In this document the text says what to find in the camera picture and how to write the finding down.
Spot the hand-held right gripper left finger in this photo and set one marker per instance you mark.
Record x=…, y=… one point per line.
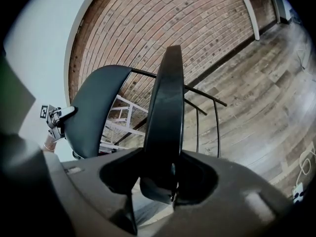
x=89, y=181

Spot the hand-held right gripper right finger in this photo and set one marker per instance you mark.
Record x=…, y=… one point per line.
x=234, y=194

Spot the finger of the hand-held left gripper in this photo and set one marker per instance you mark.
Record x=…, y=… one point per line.
x=67, y=111

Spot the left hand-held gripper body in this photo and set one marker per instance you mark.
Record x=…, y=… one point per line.
x=53, y=118

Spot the black chair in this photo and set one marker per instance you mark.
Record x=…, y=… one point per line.
x=165, y=107

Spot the person's left forearm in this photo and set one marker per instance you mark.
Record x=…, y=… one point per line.
x=49, y=141

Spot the white table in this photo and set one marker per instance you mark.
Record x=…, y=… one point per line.
x=129, y=117

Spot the white power strip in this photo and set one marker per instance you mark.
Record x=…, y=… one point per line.
x=298, y=191

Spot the light blue desk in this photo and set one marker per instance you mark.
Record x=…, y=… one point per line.
x=253, y=21

